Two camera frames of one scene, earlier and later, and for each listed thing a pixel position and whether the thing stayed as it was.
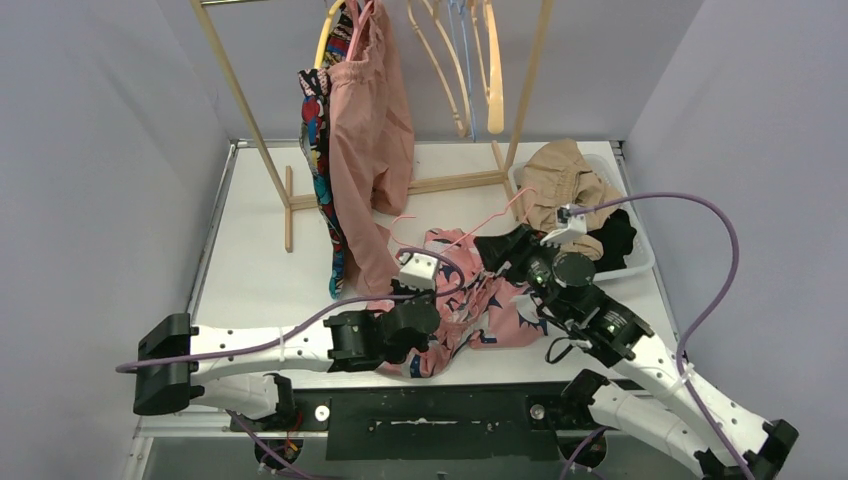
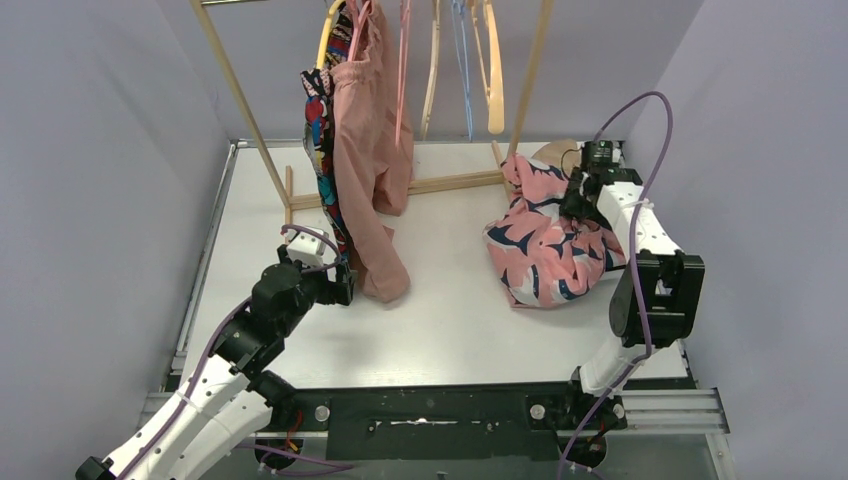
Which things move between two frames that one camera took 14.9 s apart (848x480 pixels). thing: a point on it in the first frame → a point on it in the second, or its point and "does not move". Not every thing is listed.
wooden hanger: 494,87 does not move
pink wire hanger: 480,229 → 405,6
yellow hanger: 325,35 does not move
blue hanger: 465,61 does not move
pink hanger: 357,21 does not move
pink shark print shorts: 494,312 → 539,256
